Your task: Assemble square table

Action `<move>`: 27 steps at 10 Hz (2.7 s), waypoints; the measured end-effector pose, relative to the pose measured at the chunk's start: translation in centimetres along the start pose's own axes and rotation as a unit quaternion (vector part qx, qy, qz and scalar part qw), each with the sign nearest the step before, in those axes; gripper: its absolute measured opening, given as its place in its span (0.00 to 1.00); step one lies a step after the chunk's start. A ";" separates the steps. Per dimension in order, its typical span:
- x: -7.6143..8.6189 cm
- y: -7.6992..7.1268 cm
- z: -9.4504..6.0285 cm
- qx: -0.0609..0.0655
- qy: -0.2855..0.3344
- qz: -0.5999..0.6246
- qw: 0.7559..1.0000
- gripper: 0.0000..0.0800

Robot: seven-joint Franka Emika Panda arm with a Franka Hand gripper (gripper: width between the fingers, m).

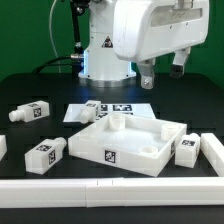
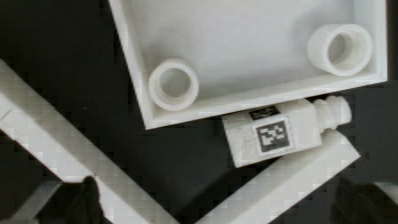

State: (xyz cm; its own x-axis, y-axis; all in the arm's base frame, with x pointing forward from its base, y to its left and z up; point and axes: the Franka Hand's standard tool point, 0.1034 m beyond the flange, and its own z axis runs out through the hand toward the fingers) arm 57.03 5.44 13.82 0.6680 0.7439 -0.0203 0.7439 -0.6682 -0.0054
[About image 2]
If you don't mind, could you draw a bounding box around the white table leg with tag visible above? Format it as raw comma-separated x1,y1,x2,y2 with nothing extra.
223,96,352,168

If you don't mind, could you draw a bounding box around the white square table top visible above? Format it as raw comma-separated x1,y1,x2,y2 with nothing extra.
109,0,388,129

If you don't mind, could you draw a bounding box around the white front obstacle bar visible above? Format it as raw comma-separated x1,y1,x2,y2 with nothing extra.
0,59,178,224

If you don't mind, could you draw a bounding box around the white right obstacle bar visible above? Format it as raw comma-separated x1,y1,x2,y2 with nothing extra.
196,130,360,224

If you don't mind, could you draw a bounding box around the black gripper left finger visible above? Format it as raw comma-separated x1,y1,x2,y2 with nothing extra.
43,177,111,224

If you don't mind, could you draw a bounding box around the white obstacle bar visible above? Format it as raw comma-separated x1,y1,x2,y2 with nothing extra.
0,59,178,224
196,130,360,224

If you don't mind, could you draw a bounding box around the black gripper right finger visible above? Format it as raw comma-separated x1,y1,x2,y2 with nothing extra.
331,178,398,224

